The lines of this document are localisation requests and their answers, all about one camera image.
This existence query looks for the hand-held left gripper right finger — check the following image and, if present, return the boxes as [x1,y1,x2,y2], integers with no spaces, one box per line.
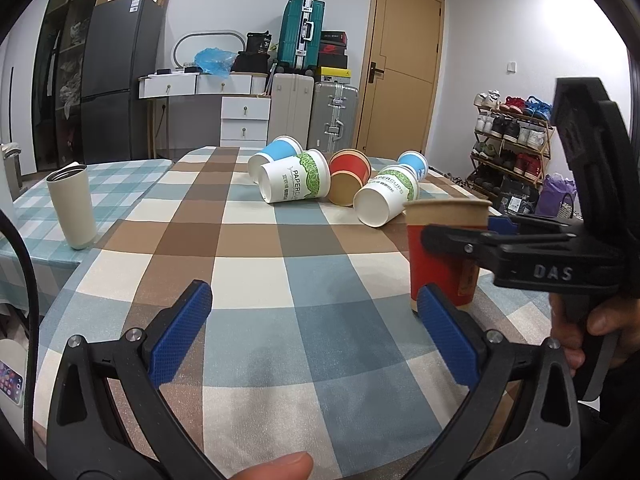
[400,283,582,480]

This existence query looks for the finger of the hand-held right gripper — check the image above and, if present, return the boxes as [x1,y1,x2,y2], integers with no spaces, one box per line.
[421,223,502,265]
[487,214,583,237]

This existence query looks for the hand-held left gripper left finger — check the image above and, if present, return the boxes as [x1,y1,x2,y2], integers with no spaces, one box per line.
[47,280,214,480]

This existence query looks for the red and brown paper cup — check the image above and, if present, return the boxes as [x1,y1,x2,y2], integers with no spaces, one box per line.
[327,148,372,207]
[404,198,494,315]

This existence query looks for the white green leaf paper cup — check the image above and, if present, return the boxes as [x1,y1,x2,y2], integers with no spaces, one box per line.
[257,148,333,205]
[353,164,420,228]

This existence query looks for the blue and white paper cup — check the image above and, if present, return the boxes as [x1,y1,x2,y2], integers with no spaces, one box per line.
[248,135,305,184]
[397,150,430,181]

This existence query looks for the person's right hand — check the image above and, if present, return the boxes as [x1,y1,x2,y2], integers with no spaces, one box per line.
[549,292,640,376]

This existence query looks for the person's left hand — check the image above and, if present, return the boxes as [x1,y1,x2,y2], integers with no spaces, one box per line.
[219,451,314,480]

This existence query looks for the dark printed bag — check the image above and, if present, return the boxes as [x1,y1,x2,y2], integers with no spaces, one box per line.
[498,176,542,217]

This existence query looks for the purple bag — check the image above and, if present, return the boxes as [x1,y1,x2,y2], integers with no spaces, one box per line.
[537,173,579,220]

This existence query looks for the wooden shoe rack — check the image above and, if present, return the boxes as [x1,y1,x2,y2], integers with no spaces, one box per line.
[469,105,557,202]

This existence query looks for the brown blue checked tablecloth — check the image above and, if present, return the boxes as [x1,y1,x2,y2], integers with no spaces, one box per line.
[32,145,557,480]

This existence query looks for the rows of shoes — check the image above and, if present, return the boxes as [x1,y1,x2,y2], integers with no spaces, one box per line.
[468,89,554,196]

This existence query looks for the white steel tumbler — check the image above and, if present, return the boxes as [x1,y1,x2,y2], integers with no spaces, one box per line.
[45,162,99,251]

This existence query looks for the silver suitcase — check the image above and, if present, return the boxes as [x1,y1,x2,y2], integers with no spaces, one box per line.
[306,80,360,154]

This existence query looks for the smartphone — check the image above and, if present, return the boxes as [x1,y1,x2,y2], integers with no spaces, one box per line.
[0,359,25,405]

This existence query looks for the wooden door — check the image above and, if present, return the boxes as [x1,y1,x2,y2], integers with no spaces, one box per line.
[356,0,446,165]

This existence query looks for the green white checked tablecloth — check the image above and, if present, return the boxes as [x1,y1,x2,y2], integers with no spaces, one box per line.
[0,158,174,322]

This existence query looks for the white suitcase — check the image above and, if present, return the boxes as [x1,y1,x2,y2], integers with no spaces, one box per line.
[269,72,316,149]

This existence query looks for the stack of shoe boxes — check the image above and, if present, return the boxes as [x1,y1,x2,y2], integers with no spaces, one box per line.
[317,29,353,83]

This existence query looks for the white drawer dresser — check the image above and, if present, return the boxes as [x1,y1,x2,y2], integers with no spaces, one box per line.
[138,72,274,150]

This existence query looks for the teal suitcase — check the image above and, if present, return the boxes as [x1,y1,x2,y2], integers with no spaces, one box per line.
[276,0,326,73]

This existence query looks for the dark grey refrigerator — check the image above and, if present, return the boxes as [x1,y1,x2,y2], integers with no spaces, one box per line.
[79,0,166,165]

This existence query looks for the black bag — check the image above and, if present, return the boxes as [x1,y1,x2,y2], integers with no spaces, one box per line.
[231,31,274,74]

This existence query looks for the blue plastic bag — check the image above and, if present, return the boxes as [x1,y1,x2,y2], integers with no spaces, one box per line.
[194,47,237,78]

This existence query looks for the dark glass cabinet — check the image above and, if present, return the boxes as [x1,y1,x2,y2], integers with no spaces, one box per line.
[31,0,102,173]

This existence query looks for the oval white mirror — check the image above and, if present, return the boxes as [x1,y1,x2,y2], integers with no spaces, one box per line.
[171,29,246,72]

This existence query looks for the black cable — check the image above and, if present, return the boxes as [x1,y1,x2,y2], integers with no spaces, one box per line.
[0,209,42,463]

